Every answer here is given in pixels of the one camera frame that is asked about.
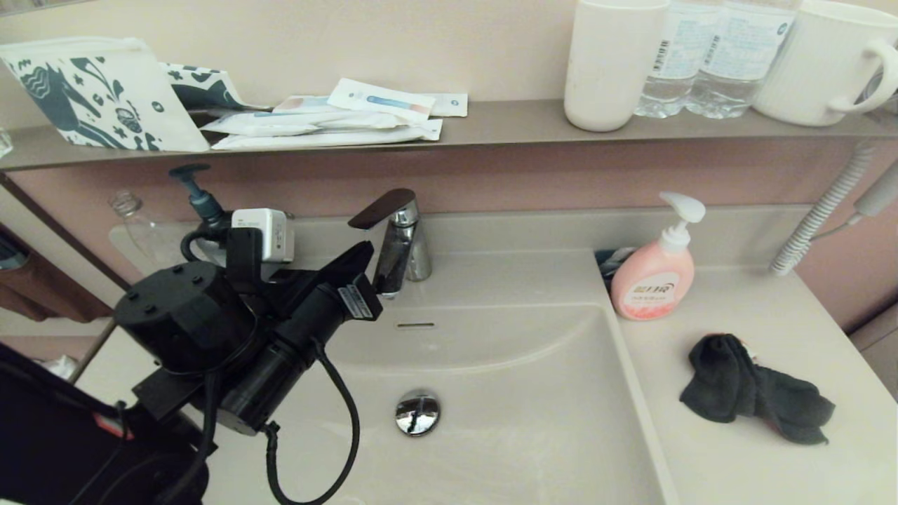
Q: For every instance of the small white sachet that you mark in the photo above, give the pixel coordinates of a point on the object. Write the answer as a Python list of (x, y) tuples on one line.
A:
[(449, 105)]

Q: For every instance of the white tumbler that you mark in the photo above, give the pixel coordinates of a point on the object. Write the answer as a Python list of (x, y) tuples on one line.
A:
[(610, 70)]

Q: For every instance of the dark grey pump bottle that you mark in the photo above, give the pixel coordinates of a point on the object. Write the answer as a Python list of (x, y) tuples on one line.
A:
[(203, 203)]

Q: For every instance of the white hair dryer handset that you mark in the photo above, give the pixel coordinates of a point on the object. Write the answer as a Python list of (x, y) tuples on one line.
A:
[(877, 196)]

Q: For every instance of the clear labelled water bottle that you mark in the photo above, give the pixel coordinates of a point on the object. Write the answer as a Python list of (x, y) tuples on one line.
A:
[(673, 70), (736, 63)]

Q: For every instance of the long white sachet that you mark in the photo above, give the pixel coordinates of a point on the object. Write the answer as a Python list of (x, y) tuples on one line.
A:
[(280, 123), (337, 137)]

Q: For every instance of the white ribbed mug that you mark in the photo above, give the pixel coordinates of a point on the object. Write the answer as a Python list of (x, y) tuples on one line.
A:
[(814, 63)]

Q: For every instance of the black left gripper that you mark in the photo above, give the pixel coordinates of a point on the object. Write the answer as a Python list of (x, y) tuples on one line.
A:
[(302, 298)]

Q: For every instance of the pink soap pump bottle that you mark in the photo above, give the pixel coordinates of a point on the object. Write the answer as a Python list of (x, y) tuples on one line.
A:
[(652, 280)]

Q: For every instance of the brown wall shelf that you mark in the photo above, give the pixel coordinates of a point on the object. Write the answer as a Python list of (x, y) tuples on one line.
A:
[(505, 119)]

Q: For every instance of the white toothbrush packet blue print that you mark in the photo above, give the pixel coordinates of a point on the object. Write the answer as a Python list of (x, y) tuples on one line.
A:
[(382, 99)]

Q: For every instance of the chrome faucet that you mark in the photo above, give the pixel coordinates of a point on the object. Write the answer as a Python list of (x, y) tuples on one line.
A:
[(403, 245)]

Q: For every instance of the large white patterned pouch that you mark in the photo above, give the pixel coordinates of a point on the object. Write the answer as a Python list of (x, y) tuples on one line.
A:
[(84, 98)]

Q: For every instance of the pale pink sachet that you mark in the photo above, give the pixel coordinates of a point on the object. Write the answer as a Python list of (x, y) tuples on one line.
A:
[(302, 104)]

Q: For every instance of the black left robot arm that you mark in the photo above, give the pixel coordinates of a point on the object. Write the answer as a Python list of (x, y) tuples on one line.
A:
[(182, 315)]

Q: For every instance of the chrome drain stopper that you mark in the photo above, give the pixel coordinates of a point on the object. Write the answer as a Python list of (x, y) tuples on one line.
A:
[(417, 412)]

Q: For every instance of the small white patterned pouch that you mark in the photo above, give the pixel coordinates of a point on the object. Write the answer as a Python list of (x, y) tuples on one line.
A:
[(210, 88)]

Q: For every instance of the beige sink basin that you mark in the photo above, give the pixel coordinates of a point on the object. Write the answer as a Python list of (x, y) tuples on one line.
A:
[(526, 421)]

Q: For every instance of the empty clear plastic bottle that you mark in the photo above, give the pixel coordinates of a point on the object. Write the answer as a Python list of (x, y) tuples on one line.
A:
[(140, 231)]

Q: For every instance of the shrink-wrapped water bottle pack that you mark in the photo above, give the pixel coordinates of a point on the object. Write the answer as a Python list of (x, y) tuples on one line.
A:
[(56, 366)]

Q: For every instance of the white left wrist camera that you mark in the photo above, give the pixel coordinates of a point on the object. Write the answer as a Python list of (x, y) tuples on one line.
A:
[(266, 235)]

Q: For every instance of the dark packet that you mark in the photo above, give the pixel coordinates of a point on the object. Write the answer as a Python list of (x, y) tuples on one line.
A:
[(610, 261)]

